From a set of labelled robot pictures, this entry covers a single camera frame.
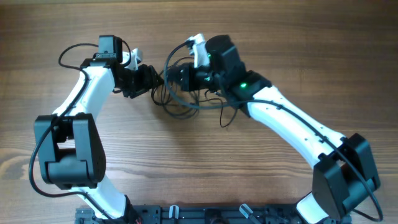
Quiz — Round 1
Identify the black thin USB cable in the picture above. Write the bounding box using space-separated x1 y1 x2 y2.
164 88 240 128

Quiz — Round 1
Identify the black USB-A cable blue plug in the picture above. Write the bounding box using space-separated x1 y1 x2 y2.
150 56 201 120

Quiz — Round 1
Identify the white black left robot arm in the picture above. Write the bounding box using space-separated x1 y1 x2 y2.
32 58 164 223

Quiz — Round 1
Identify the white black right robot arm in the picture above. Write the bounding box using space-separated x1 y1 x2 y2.
164 34 381 223

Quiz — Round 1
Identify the black aluminium base frame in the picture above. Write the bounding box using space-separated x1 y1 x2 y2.
74 203 312 224

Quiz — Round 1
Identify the black right camera cable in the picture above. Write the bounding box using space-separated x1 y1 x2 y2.
163 42 384 222

